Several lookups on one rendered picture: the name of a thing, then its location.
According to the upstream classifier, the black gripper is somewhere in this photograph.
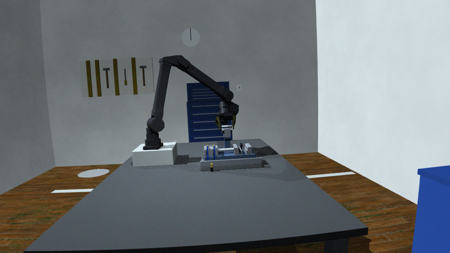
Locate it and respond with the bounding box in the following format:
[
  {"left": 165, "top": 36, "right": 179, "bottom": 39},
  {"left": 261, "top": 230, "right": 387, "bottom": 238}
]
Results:
[{"left": 216, "top": 107, "right": 236, "bottom": 130}]

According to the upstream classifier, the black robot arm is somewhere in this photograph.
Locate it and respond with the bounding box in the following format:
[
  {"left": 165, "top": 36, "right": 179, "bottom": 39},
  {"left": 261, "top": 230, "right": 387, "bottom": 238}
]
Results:
[{"left": 143, "top": 55, "right": 239, "bottom": 150}]

